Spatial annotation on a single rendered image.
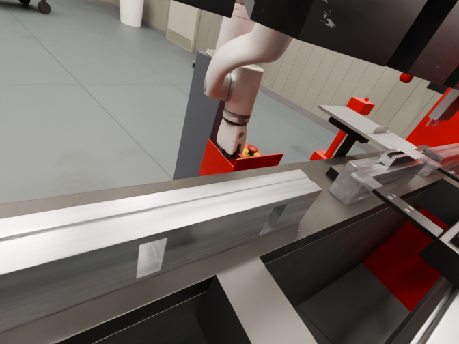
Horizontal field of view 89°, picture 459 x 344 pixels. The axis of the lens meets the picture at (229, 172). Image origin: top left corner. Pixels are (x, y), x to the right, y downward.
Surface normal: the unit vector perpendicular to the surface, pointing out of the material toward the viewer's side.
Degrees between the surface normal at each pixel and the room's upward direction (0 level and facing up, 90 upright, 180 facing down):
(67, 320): 0
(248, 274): 0
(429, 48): 90
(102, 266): 90
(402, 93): 90
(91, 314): 0
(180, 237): 90
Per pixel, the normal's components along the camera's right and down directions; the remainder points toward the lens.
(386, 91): -0.67, 0.26
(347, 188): -0.82, 0.11
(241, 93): 0.11, 0.54
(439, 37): 0.50, 0.62
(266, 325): 0.29, -0.77
